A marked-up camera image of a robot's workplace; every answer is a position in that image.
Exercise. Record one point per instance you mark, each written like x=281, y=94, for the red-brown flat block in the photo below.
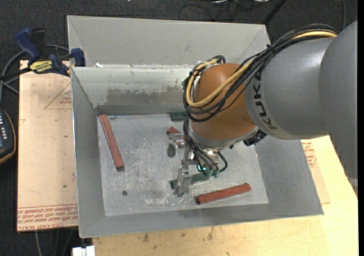
x=223, y=193
x=172, y=130
x=111, y=141

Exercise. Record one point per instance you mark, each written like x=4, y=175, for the grey metal bin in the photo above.
x=136, y=164

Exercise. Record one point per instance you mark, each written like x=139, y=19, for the dark green flat block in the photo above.
x=196, y=179
x=178, y=115

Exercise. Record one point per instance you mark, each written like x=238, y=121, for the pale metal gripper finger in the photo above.
x=177, y=141
x=182, y=182

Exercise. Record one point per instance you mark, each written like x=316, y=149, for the brown cardboard board, red print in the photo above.
x=42, y=135

